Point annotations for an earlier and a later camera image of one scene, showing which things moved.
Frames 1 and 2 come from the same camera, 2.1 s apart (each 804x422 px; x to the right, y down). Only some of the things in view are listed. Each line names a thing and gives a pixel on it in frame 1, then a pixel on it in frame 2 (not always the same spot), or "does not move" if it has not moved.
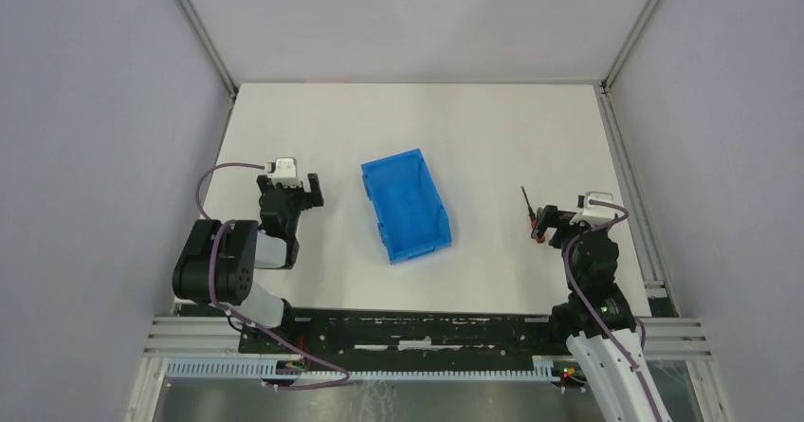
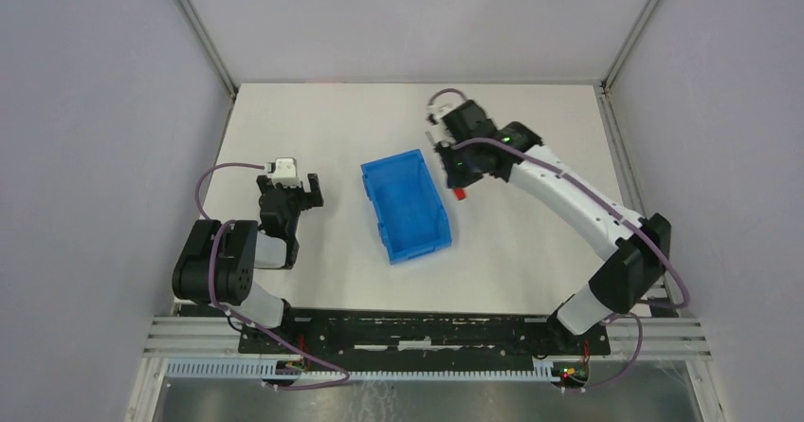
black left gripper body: x=295 y=194 does not move
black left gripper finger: x=317 y=195 does not move
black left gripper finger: x=264 y=184 does not move
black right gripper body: x=552 y=219 to x=455 y=172
